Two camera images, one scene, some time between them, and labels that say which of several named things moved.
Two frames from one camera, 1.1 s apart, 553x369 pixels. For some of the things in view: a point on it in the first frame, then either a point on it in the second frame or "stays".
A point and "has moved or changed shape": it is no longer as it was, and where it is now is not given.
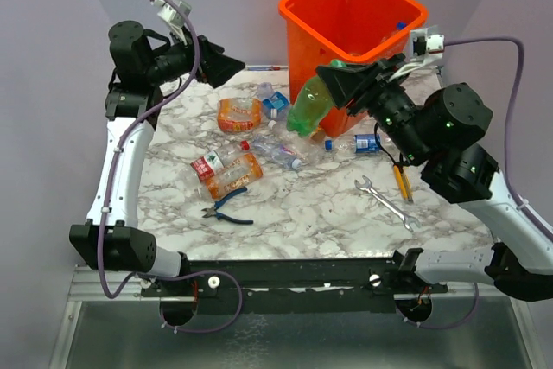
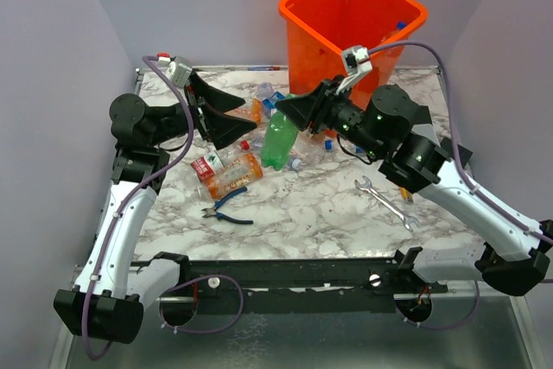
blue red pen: [264, 68] stays
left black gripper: [213, 66] → [214, 125]
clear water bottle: [276, 151] → [309, 149]
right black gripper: [347, 83] → [313, 108]
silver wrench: [406, 221] stays
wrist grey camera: [423, 47] → [357, 62]
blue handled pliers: [212, 212] stays
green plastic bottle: [310, 104] has moved or changed shape
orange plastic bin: [345, 15] stays
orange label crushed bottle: [234, 177] stays
